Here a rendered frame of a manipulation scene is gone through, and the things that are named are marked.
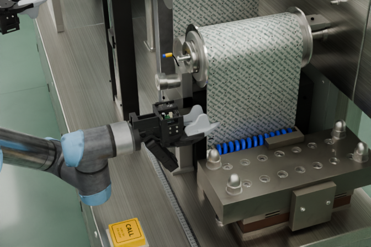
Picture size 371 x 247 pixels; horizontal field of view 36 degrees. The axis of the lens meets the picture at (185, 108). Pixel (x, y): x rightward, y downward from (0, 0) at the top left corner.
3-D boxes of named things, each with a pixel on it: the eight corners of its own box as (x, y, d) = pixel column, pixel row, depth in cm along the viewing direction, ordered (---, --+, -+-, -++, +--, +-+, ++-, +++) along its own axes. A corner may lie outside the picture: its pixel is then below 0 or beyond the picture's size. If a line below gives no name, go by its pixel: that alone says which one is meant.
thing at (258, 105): (206, 149, 138) (206, 84, 127) (293, 129, 144) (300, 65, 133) (207, 150, 137) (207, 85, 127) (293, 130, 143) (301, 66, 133)
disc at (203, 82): (185, 68, 139) (184, 13, 131) (187, 68, 139) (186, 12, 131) (207, 100, 128) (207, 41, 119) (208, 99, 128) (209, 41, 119)
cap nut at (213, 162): (203, 162, 132) (203, 146, 130) (218, 158, 133) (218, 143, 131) (209, 171, 129) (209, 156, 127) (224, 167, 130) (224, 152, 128)
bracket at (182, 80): (165, 165, 152) (159, 66, 135) (187, 159, 154) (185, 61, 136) (170, 176, 148) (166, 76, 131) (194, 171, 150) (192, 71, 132)
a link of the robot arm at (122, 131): (117, 163, 126) (110, 142, 132) (138, 159, 127) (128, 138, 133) (115, 136, 122) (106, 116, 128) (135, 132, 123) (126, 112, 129)
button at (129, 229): (109, 231, 132) (107, 224, 131) (137, 224, 134) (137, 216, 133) (115, 253, 127) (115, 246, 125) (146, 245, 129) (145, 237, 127)
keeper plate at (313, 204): (288, 225, 131) (292, 190, 125) (326, 214, 134) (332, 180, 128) (293, 232, 129) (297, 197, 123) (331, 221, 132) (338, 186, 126)
